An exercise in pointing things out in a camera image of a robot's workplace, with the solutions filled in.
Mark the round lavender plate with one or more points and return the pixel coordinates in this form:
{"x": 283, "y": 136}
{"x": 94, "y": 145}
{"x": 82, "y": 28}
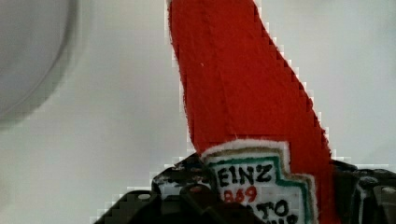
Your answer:
{"x": 34, "y": 34}

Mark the red plush ketchup bottle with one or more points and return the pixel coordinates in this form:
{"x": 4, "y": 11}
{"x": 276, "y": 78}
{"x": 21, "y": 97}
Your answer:
{"x": 250, "y": 120}

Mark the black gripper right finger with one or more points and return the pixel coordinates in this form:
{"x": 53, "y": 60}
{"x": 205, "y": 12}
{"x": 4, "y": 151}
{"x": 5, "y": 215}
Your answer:
{"x": 364, "y": 196}

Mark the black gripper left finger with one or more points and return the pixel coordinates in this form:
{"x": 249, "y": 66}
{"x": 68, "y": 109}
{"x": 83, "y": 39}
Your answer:
{"x": 181, "y": 194}

